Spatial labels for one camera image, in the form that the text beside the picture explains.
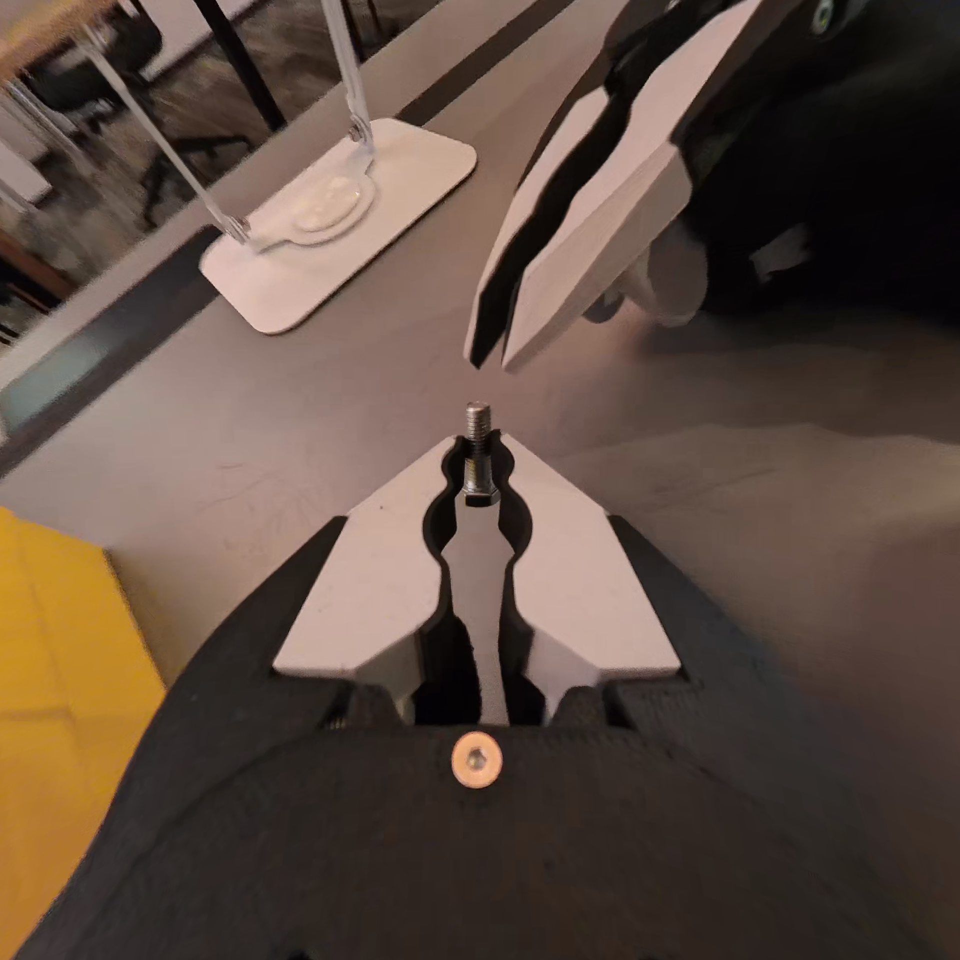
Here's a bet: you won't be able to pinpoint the white stand with clear arms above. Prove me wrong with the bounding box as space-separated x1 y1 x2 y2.
75 0 479 336

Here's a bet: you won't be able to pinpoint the silver bolt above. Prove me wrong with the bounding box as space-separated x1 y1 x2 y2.
459 401 496 511

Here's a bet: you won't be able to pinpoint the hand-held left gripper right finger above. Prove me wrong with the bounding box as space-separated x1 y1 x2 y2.
489 429 684 721

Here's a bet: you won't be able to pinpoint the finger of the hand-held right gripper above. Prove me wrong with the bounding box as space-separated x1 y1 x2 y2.
501 0 764 374
463 87 625 370

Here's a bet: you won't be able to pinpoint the person's right hand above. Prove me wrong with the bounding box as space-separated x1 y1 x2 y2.
675 67 960 331

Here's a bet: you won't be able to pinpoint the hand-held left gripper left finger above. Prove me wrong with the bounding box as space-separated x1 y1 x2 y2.
272 433 468 723

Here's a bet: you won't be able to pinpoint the yellow plastic bin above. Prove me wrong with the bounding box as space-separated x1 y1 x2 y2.
0 506 168 960

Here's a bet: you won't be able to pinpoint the black metal table legs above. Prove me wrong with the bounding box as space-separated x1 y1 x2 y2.
191 0 290 132

